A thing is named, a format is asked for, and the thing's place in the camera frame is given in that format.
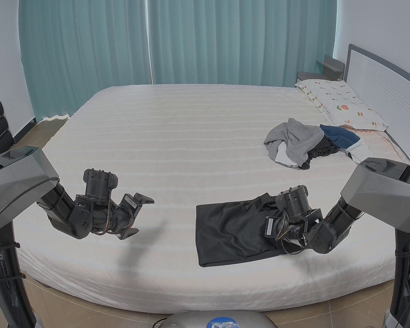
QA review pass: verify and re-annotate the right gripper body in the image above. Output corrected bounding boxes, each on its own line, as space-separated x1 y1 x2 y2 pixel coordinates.
266 215 295 242

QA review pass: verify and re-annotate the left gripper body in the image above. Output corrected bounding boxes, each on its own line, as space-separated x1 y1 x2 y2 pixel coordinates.
108 193 143 235

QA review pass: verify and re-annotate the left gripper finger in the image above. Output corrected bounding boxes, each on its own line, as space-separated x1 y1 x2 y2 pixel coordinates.
117 228 140 240
133 193 155 206

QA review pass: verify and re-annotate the black T-shirt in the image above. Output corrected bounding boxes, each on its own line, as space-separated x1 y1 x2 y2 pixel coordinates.
195 193 288 268

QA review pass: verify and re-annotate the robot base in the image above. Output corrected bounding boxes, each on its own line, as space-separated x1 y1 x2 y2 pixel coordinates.
164 311 271 328

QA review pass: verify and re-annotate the bed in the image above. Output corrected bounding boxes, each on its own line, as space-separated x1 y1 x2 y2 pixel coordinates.
12 43 410 313

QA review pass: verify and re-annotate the pile of clothes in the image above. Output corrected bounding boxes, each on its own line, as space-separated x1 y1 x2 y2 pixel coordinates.
263 118 368 170

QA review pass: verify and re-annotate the white printed pillow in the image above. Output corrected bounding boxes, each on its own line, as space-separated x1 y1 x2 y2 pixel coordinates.
295 79 389 131

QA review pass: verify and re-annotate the blue-green curtain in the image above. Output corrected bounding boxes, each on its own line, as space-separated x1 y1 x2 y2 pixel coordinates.
147 0 339 89
18 0 153 121

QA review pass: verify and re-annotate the grey bedside table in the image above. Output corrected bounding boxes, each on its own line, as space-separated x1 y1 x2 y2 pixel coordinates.
297 54 345 81

